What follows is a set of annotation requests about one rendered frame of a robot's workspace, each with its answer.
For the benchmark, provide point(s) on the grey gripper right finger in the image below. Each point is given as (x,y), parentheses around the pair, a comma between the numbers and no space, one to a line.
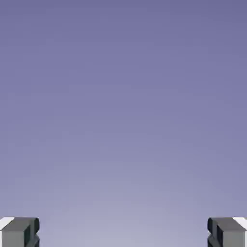
(229,233)

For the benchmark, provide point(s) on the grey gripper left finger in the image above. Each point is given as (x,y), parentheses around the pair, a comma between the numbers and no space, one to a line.
(15,233)

